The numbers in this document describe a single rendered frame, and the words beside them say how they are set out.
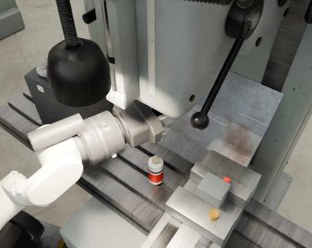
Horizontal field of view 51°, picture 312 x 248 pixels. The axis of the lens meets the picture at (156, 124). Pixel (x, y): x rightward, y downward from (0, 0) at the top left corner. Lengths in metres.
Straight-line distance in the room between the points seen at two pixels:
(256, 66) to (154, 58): 0.55
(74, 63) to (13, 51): 2.85
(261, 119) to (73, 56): 0.74
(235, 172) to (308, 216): 1.25
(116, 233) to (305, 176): 1.52
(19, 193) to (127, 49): 0.30
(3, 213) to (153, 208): 0.40
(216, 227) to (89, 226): 0.38
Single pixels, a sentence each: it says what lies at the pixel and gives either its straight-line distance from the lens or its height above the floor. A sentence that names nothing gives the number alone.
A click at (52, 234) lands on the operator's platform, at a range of 1.49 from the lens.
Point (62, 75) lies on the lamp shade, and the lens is 0.37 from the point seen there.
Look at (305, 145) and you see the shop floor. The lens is 2.39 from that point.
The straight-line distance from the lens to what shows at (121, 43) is 0.45.
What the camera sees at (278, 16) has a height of 1.38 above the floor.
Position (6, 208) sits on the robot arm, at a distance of 0.64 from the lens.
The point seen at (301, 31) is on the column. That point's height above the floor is 1.28.
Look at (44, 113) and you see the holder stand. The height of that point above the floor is 0.98.
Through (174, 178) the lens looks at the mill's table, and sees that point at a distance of 0.93.
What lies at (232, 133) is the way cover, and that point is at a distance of 1.04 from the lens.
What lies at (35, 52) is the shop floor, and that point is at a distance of 3.12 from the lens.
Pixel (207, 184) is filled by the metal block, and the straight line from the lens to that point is 0.76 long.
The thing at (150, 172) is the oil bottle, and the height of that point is 0.98.
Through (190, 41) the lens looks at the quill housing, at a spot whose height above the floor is 1.47.
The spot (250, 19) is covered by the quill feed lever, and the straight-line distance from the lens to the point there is 0.52.
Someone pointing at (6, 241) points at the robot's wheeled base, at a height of 0.60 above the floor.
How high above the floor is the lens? 1.71
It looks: 48 degrees down
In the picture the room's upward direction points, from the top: straight up
